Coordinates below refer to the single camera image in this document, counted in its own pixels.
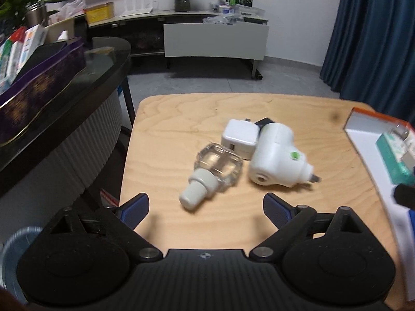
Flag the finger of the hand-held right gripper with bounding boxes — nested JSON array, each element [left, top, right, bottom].
[[393, 183, 415, 209]]

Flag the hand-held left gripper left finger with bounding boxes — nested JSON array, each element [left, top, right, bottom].
[[42, 193, 163, 263]]

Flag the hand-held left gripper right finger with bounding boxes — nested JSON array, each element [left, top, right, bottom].
[[250, 193, 370, 263]]

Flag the teal printed carton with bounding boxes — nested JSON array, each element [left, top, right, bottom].
[[375, 126, 415, 185]]

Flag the white vaporizer with green dot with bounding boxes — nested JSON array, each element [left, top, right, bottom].
[[248, 122, 321, 188]]

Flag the white tray orange rim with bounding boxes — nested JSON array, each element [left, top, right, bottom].
[[343, 108, 415, 302]]

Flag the clear glass bottle white cap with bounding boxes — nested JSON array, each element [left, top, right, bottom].
[[179, 143, 244, 213]]

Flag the white charger adapter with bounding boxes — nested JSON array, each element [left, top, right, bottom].
[[221, 118, 261, 161]]

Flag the bin with blue liner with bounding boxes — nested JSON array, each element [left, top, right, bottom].
[[0, 226, 44, 303]]

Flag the black glass counter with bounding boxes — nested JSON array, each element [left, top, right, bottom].
[[0, 37, 136, 256]]

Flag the large dark purple box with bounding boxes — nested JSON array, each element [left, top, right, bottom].
[[0, 37, 86, 146]]

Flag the blue curtain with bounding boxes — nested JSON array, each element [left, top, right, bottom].
[[319, 0, 415, 119]]

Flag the white rolling table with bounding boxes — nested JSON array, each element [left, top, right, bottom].
[[163, 23, 269, 80]]

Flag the white curved media console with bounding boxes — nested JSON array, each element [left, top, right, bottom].
[[87, 6, 269, 68]]

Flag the row of medicine boxes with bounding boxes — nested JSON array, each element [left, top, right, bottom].
[[0, 24, 46, 94]]

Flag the brown cardboard box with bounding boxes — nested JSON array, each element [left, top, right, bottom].
[[44, 16, 76, 44]]

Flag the clear plastic bag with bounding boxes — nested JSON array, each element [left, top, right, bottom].
[[203, 15, 240, 26]]

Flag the stack of white flat boxes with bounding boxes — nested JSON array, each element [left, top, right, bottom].
[[240, 6, 269, 20]]

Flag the yellow box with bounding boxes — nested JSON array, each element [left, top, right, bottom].
[[85, 2, 115, 24]]

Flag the white router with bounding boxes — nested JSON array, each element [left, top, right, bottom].
[[118, 0, 156, 18]]

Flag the clear plastic container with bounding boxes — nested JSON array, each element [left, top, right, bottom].
[[209, 3, 234, 15]]

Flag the red and white plastic bag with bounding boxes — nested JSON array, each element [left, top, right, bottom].
[[57, 0, 87, 18]]

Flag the potted plant in steel pot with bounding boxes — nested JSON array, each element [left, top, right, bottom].
[[0, 0, 65, 36]]

